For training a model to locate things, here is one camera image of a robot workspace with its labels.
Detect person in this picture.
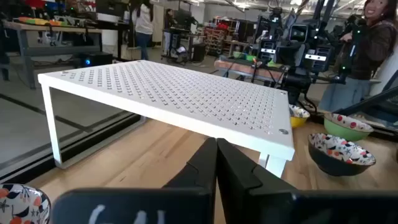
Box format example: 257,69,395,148
163,8,177,57
131,0,155,62
317,0,398,113

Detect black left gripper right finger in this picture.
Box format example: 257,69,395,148
216,138,398,224

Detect wooden workbench grey legs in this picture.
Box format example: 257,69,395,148
0,19,103,91

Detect background table orange edge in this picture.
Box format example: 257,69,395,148
213,55,289,82

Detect white perforated metal shelf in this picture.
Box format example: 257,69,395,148
37,59,295,179

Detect orange green toy blocks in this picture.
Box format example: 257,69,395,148
17,16,71,27

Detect red storage rack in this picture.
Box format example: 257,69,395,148
203,17,240,57

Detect green bowl red floral interior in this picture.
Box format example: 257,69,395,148
323,112,374,142

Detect black bowl orange floral interior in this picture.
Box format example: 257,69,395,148
307,133,377,177
0,183,52,224

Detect black computer blue light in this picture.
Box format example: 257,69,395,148
77,51,113,68

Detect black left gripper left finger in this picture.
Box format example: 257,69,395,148
50,137,218,224

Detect yellow bowl blue floral interior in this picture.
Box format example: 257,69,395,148
289,104,311,129

